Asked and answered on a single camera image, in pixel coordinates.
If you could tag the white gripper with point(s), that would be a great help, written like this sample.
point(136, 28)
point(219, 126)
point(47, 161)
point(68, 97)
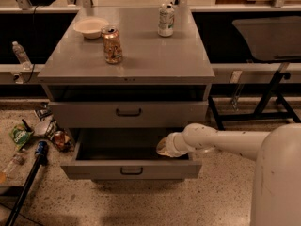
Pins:
point(170, 145)

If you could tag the grey drawer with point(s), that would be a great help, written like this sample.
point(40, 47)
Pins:
point(126, 154)
point(127, 114)

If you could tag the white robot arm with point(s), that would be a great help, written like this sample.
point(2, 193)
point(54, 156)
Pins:
point(276, 194)

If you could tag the grey top drawer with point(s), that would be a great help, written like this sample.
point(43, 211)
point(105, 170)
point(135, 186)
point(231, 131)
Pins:
point(127, 114)

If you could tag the grey metal drawer cabinet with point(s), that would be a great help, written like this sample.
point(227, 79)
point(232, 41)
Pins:
point(153, 69)

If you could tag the red can on floor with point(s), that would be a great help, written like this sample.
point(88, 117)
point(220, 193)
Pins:
point(59, 137)

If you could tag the gold soda can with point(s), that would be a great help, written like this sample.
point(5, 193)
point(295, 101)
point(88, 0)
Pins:
point(111, 45)

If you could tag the black pole blue grip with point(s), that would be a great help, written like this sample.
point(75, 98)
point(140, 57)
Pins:
point(40, 159)

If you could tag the silver foil wrapper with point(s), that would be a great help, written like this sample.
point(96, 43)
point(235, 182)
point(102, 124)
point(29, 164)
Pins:
point(44, 128)

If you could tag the white green soda can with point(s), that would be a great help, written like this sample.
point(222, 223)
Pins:
point(166, 20)

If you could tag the white paper bowl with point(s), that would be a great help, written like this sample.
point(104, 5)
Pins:
point(90, 27)

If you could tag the green snack bag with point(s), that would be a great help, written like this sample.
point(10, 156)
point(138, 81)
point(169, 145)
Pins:
point(20, 135)

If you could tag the clear bottle on floor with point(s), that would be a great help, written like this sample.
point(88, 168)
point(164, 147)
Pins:
point(15, 162)

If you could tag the grey folding table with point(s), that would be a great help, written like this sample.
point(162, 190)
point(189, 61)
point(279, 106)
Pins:
point(270, 40)

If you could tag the clear plastic water bottle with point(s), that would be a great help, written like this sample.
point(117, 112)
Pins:
point(22, 56)

